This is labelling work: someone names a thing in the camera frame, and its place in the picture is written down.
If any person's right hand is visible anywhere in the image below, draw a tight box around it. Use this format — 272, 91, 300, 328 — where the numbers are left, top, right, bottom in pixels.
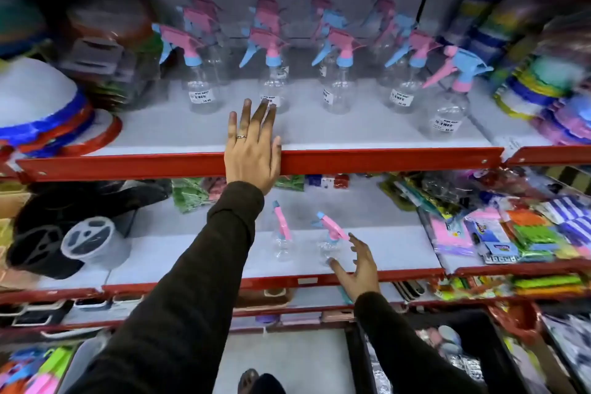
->
329, 233, 382, 303

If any person's left hand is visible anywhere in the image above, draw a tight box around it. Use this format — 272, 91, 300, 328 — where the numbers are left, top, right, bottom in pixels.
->
224, 99, 282, 196

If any person's right forearm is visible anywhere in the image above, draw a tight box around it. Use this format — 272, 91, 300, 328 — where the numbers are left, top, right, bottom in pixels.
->
354, 291, 488, 394

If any person's left forearm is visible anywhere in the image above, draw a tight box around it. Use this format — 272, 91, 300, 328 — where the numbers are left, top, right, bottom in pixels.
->
65, 181, 265, 394

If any green packet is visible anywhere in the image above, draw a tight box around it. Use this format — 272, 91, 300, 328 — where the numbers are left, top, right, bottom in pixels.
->
274, 175, 306, 191
171, 178, 214, 214

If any spray bottle with pink trigger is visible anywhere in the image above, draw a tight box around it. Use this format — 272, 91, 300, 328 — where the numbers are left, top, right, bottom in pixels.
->
311, 211, 352, 266
270, 200, 296, 263

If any group of clear spray bottles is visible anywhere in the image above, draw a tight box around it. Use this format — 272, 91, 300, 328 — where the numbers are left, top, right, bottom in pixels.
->
151, 0, 495, 140

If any red metal shelf unit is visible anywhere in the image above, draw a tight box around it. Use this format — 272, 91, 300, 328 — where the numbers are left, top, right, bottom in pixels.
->
0, 0, 591, 341

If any person's shoe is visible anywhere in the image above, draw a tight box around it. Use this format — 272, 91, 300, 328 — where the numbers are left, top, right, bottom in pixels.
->
237, 368, 288, 394

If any stack of clear plastic containers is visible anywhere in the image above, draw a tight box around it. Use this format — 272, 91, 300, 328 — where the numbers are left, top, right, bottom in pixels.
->
59, 0, 161, 109

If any black plastic crate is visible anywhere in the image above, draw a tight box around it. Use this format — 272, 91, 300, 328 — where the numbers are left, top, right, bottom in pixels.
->
345, 310, 529, 394

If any pile of colourful packets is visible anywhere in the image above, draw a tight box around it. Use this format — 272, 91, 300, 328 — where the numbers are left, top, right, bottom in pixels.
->
379, 167, 591, 266

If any red plastic basket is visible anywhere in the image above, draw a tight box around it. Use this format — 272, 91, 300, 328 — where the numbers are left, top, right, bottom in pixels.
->
488, 300, 545, 344

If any stack of white plastic bowls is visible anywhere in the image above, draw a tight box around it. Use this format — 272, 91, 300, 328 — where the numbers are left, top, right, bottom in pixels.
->
0, 57, 123, 163

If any row of green orange packets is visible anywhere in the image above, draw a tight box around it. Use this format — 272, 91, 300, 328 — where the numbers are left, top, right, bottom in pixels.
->
432, 273, 589, 302

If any white shelf label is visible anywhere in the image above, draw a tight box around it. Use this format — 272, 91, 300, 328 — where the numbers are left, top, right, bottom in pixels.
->
492, 135, 523, 160

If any row of black white boxes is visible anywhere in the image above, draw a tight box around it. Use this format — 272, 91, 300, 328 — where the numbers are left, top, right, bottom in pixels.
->
0, 294, 145, 339

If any stack of colourful plastic plates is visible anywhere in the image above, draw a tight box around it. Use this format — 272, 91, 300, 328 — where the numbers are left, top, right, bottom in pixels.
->
442, 0, 591, 146

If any pile of colourful plastic toys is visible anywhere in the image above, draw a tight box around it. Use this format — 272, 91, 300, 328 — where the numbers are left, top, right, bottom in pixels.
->
0, 344, 78, 394

